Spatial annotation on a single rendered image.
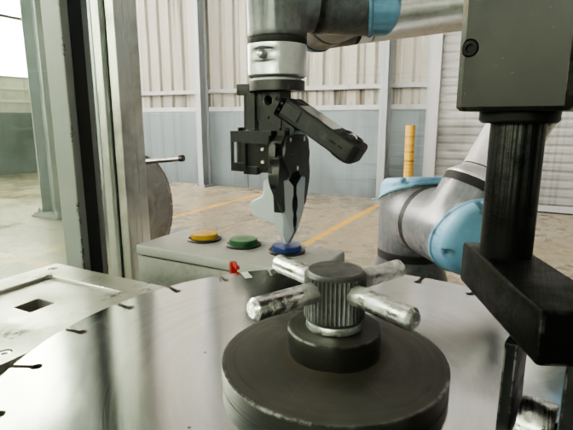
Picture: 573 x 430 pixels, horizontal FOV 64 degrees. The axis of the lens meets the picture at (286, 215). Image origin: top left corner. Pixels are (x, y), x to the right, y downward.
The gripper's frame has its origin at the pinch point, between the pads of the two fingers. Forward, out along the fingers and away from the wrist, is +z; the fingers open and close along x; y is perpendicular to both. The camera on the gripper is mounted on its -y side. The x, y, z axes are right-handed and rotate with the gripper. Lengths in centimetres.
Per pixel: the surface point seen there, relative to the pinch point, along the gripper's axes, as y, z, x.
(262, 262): 1.2, 2.4, 5.8
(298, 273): -17.5, -7.5, 33.3
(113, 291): 9.3, 2.1, 22.1
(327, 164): 231, 50, -563
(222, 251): 8.5, 2.4, 4.0
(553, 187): -53, 63, -554
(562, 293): -29.0, -9.4, 35.8
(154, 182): 79, 5, -57
